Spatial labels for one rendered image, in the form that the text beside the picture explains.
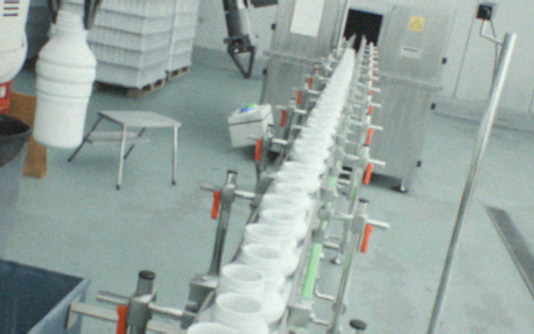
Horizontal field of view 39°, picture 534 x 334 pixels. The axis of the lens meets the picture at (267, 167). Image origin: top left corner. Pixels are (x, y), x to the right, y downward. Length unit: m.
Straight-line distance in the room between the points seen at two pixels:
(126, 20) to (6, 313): 6.66
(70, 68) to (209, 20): 10.66
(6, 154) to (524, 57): 9.32
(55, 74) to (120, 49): 6.82
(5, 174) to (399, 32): 3.51
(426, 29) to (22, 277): 4.92
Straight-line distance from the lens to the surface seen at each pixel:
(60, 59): 0.93
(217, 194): 1.16
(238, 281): 0.61
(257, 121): 1.64
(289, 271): 0.79
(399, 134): 5.89
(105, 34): 7.80
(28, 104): 4.58
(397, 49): 5.81
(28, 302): 1.15
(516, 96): 11.58
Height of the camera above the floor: 1.40
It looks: 14 degrees down
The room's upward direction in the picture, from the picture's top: 11 degrees clockwise
